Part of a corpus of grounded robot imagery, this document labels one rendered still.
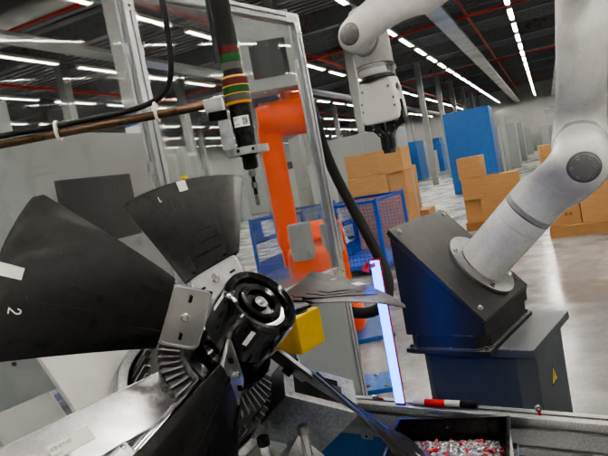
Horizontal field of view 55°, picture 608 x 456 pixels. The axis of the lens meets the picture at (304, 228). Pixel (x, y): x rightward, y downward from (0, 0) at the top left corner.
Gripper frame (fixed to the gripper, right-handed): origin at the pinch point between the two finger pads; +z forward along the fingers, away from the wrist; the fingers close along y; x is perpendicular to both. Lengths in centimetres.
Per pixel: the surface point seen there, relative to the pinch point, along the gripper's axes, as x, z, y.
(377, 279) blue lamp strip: 16.3, 28.5, -0.3
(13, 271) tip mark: 87, 9, 11
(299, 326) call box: 19.1, 38.1, 21.3
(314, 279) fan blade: 30.3, 24.6, 6.2
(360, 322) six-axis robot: -285, 132, 197
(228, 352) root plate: 68, 26, -5
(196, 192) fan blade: 48, 3, 17
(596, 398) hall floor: -187, 142, 1
